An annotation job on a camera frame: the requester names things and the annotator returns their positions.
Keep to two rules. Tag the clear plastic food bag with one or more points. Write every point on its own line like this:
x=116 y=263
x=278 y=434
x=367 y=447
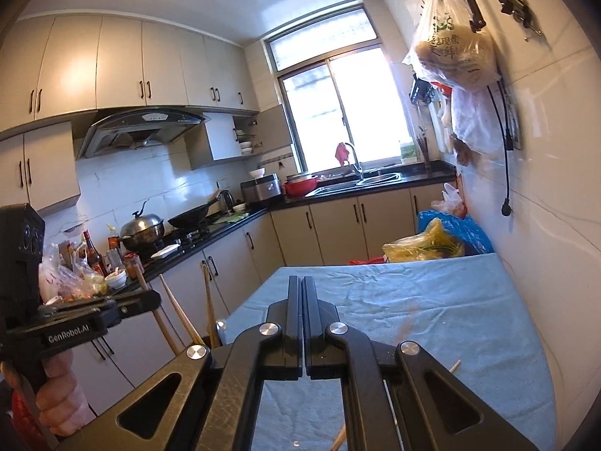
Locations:
x=65 y=282

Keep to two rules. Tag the grey range hood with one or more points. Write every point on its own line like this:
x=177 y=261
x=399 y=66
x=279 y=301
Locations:
x=141 y=124

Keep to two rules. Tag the cream upper kitchen cabinets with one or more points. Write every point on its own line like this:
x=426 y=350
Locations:
x=117 y=65

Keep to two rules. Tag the red basin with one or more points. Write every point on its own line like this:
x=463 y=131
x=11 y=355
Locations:
x=298 y=189

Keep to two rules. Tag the red lidded jar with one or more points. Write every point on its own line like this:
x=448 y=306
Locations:
x=133 y=267

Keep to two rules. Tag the yellow plastic bag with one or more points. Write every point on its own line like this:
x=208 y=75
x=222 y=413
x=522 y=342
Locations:
x=413 y=249

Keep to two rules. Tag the stacked white bowls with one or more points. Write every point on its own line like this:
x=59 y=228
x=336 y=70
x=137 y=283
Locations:
x=245 y=143

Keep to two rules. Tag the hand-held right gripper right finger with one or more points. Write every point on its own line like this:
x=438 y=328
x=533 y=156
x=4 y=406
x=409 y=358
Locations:
x=312 y=319

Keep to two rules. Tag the small white bowl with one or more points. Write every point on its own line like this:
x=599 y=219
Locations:
x=115 y=280

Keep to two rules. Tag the steel sink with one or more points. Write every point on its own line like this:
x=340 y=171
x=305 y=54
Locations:
x=375 y=179

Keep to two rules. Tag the cream lower kitchen cabinets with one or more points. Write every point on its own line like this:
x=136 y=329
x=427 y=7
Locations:
x=338 y=225

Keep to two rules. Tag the tan wooden chopstick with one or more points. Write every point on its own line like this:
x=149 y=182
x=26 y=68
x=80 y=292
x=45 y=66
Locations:
x=210 y=300
x=169 y=333
x=183 y=312

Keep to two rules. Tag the black wall hook rack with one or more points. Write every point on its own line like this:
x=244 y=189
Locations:
x=509 y=0

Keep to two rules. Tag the blue plastic bag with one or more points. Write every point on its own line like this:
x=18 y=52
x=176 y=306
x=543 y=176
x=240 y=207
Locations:
x=474 y=237

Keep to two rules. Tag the dark sauce bottle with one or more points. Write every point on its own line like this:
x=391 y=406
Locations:
x=94 y=258

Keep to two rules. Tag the steel pot with lid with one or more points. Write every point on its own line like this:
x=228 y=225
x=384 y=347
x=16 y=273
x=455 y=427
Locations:
x=141 y=232

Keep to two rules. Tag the red and white plastic bag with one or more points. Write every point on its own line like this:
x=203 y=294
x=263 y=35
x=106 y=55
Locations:
x=450 y=197

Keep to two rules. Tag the light blue tablecloth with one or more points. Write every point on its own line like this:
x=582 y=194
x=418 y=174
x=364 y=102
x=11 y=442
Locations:
x=422 y=300

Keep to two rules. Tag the gas stove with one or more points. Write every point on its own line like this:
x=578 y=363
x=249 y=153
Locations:
x=188 y=236

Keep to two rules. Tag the white plate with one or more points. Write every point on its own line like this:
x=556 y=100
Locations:
x=165 y=251

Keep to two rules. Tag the black kitchen countertop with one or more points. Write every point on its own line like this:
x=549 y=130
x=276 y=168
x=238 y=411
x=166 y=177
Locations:
x=291 y=203

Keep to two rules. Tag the steel kettle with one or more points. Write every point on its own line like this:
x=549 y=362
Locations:
x=226 y=202

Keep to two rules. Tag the pile of wooden chopsticks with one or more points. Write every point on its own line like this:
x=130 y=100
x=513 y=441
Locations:
x=338 y=439

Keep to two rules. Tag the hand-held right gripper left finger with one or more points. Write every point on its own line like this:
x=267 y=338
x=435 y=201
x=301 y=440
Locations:
x=293 y=319

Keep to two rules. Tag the small red object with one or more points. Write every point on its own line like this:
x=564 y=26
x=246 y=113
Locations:
x=366 y=260

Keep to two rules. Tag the kitchen window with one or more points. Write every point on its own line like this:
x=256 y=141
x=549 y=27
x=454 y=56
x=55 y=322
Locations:
x=357 y=103

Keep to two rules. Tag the cream kitchen cabinets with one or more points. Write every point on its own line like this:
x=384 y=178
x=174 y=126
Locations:
x=338 y=225
x=117 y=65

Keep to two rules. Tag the hanging clear plastic bag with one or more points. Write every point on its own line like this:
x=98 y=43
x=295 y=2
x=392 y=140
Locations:
x=474 y=117

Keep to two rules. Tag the black knife rack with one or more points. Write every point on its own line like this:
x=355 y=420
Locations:
x=420 y=91

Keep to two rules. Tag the steel faucet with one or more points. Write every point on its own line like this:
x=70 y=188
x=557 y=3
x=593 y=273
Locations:
x=356 y=159

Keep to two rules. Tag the black wok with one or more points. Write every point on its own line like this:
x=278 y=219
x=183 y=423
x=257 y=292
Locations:
x=188 y=218

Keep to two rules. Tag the hanging white plastic bag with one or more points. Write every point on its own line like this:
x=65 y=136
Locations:
x=450 y=51

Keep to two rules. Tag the dark chopsticks in holder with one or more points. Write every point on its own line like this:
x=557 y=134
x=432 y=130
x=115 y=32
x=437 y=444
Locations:
x=424 y=155

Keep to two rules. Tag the person's left hand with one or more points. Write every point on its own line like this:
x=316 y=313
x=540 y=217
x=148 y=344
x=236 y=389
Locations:
x=61 y=385

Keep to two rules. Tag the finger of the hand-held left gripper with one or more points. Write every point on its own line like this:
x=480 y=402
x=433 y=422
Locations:
x=136 y=305

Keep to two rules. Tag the red cloth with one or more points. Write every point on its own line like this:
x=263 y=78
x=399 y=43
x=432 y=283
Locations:
x=342 y=154

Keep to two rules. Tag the steel rice cooker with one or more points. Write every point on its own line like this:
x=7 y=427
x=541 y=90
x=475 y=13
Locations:
x=260 y=190

